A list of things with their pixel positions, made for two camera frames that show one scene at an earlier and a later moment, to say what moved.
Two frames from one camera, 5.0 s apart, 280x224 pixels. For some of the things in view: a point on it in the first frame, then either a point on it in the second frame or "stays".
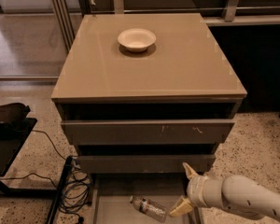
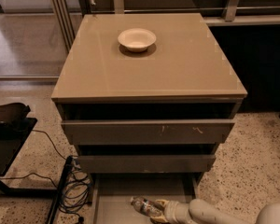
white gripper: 195,189 to 172,209
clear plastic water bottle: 148,207 stays
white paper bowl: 136,39 stays
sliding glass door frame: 32,30 stays
